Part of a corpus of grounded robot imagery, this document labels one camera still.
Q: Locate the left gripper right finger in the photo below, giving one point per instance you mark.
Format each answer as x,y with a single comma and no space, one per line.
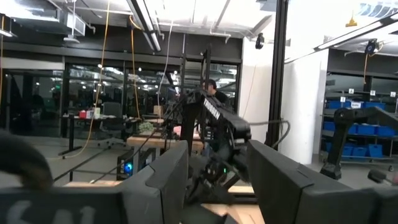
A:
295,199

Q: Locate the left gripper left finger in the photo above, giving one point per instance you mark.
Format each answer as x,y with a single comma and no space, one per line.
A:
161,186

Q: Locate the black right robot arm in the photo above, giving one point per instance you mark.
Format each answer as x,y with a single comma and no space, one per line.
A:
230,121

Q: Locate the black background robot arm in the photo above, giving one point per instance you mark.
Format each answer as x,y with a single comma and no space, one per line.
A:
342,124

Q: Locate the computer tower with blue light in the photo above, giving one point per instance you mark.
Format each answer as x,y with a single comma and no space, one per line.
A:
127,168

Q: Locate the wooden background table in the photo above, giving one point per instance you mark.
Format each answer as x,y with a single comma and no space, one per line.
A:
155,142

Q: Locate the small green plant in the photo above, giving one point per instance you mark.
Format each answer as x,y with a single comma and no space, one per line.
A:
146,126

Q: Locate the cardboard box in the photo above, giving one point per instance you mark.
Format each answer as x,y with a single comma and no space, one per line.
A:
158,110

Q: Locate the grey office chair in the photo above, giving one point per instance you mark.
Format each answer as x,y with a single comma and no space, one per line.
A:
112,110

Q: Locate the storage rack with blue bins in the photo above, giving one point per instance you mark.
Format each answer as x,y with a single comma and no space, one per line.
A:
367,129

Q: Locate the black background desk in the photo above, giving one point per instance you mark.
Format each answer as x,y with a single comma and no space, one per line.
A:
71,130

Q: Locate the red box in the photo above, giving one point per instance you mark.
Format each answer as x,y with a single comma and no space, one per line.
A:
82,114

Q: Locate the person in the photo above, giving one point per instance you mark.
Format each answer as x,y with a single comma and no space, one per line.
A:
213,85

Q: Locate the long ceiling light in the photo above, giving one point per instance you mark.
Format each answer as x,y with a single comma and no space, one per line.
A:
146,21

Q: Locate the yellow ceiling pendant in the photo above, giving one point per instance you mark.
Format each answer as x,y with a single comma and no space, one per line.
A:
351,22

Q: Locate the black vertical frame post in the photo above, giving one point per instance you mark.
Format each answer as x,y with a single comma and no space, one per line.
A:
280,77

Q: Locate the black dome camera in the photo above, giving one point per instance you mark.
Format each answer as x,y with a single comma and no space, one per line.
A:
259,40

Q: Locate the grey air duct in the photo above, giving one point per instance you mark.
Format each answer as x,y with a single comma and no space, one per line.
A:
74,23

